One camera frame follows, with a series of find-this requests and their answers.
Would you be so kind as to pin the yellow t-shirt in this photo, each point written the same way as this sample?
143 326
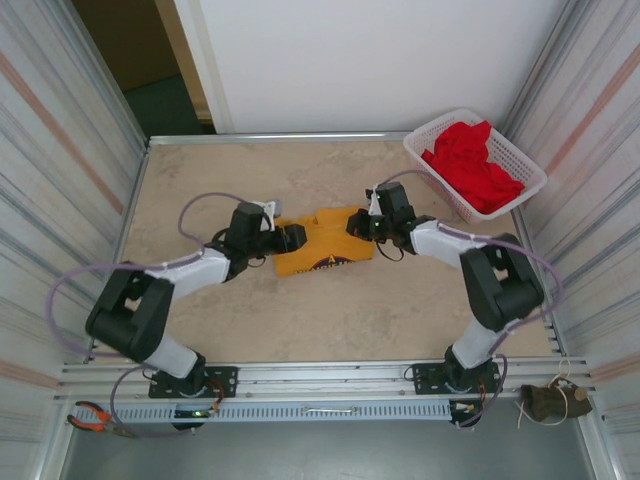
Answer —
330 245

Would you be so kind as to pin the red cloth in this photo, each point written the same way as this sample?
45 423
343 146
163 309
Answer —
475 165

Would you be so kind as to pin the white plastic basket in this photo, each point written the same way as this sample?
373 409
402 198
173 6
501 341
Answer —
525 165

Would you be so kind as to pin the brown wooden door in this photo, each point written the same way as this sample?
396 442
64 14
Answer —
125 35

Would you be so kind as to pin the aluminium table edge frame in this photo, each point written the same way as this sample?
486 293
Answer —
275 136

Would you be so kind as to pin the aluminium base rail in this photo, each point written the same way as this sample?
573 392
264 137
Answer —
325 375

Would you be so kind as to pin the beige door frame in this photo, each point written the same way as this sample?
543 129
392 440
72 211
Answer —
183 50

